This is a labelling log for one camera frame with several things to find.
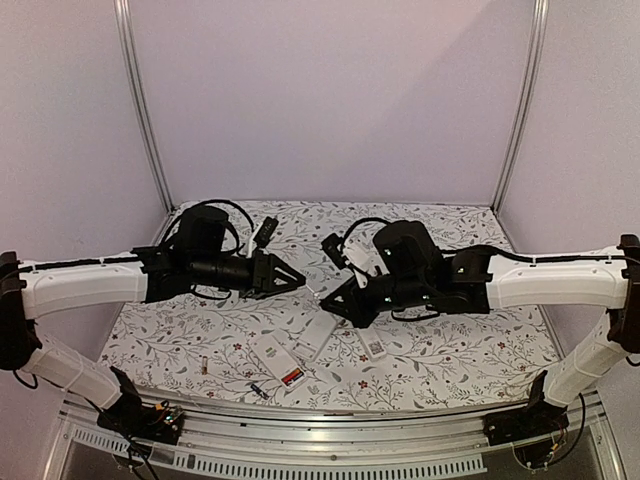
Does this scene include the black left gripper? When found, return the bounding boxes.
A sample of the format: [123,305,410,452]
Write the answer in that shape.
[191,249,306,300]

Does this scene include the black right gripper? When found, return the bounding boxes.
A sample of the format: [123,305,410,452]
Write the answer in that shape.
[320,274,430,329]

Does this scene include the white remote control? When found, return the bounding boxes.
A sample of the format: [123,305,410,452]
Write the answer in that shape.
[291,311,338,362]

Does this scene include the white remote with logo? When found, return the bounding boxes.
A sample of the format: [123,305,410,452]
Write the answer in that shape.
[249,334,307,391]

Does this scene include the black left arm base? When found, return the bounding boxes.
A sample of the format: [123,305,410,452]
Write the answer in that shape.
[97,367,185,445]

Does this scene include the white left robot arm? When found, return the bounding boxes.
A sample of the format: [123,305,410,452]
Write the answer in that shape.
[1,200,306,434]

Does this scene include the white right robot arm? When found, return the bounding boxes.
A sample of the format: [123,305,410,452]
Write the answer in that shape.
[320,220,639,436]

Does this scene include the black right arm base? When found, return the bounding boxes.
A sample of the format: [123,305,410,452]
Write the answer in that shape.
[483,371,569,470]

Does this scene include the white remote with QR label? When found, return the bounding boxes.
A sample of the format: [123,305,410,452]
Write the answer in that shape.
[356,327,387,361]

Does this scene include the red batteries in remote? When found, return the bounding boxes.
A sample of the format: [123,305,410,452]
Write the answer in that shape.
[281,368,305,388]

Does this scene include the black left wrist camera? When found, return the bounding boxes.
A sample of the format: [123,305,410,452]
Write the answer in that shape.
[254,216,279,248]

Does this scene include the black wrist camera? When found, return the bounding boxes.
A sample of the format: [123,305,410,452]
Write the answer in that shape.
[321,233,346,270]
[254,216,279,248]

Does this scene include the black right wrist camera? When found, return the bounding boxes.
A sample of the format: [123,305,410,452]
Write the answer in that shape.
[321,233,346,270]

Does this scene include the aluminium front rail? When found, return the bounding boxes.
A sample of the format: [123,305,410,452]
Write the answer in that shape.
[44,388,630,479]

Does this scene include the aluminium back left frame post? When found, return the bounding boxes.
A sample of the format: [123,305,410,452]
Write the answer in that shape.
[113,0,175,213]

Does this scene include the aluminium frame post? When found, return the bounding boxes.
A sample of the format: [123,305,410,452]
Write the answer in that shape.
[113,0,175,213]
[491,0,549,216]

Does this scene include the aluminium back right frame post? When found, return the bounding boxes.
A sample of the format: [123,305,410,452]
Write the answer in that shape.
[491,0,549,216]

